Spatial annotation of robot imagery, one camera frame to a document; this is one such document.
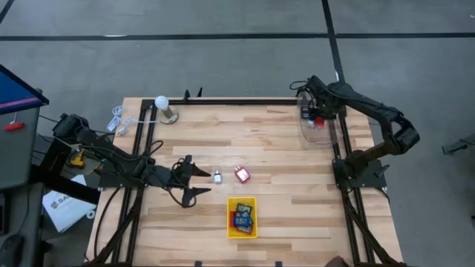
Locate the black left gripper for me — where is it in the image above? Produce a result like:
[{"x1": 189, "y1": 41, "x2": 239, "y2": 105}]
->
[{"x1": 149, "y1": 154, "x2": 212, "y2": 208}]

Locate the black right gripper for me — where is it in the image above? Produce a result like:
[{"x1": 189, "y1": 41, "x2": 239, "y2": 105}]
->
[{"x1": 300, "y1": 75, "x2": 337, "y2": 121}]

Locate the red card pack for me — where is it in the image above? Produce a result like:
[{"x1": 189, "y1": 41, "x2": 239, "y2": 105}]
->
[{"x1": 229, "y1": 210, "x2": 255, "y2": 236}]

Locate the black card pack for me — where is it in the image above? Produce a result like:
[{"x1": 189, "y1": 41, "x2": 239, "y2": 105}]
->
[{"x1": 235, "y1": 202, "x2": 254, "y2": 219}]

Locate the blue card pack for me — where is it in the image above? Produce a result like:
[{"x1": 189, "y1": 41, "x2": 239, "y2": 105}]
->
[{"x1": 232, "y1": 215, "x2": 252, "y2": 228}]

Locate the clear plastic bin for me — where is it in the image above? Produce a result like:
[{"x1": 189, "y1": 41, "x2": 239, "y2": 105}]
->
[{"x1": 295, "y1": 90, "x2": 344, "y2": 151}]

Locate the yellow slotted plastic basket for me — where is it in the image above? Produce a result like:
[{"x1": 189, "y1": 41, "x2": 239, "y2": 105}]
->
[{"x1": 226, "y1": 196, "x2": 259, "y2": 240}]

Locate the white bulb lamp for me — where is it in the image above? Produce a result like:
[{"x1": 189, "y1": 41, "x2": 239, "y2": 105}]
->
[{"x1": 154, "y1": 94, "x2": 180, "y2": 125}]

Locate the black stand beam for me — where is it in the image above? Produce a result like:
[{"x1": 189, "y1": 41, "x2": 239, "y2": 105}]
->
[{"x1": 29, "y1": 135, "x2": 101, "y2": 205}]

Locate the white printed paper bag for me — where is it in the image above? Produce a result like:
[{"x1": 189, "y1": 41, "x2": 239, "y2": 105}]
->
[{"x1": 41, "y1": 174, "x2": 99, "y2": 234}]

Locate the grey cabinet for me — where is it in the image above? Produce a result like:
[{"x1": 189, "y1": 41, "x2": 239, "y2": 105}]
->
[{"x1": 0, "y1": 105, "x2": 42, "y2": 191}]

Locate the small red tool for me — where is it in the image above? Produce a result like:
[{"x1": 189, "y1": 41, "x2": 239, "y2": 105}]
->
[{"x1": 2, "y1": 121, "x2": 26, "y2": 133}]

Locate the black computer mouse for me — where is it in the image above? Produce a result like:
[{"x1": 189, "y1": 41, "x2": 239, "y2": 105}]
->
[{"x1": 0, "y1": 233, "x2": 25, "y2": 267}]

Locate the blue screen monitor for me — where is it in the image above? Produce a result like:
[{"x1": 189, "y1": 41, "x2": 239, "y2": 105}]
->
[{"x1": 0, "y1": 64, "x2": 50, "y2": 116}]

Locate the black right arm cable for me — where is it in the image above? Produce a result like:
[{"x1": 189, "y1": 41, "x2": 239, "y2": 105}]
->
[{"x1": 289, "y1": 79, "x2": 311, "y2": 93}]

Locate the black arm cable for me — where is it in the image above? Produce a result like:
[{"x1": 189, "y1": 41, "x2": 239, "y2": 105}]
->
[
  {"x1": 289, "y1": 79, "x2": 311, "y2": 93},
  {"x1": 79, "y1": 139, "x2": 198, "y2": 209}
]

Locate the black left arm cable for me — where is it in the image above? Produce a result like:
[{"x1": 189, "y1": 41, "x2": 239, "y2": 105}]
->
[{"x1": 79, "y1": 139, "x2": 198, "y2": 209}]

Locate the black aluminium table frame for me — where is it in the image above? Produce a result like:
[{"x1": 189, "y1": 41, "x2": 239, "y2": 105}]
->
[{"x1": 87, "y1": 85, "x2": 405, "y2": 267}]

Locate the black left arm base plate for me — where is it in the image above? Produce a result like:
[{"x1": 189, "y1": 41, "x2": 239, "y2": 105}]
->
[{"x1": 97, "y1": 159, "x2": 153, "y2": 189}]

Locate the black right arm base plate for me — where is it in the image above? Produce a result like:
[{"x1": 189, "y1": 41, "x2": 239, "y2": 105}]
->
[{"x1": 331, "y1": 158, "x2": 387, "y2": 190}]

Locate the white coiled cable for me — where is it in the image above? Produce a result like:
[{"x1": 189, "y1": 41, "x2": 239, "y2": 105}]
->
[{"x1": 105, "y1": 105, "x2": 159, "y2": 137}]

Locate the yellow connector with cables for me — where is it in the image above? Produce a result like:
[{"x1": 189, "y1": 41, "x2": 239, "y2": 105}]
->
[{"x1": 69, "y1": 148, "x2": 87, "y2": 170}]

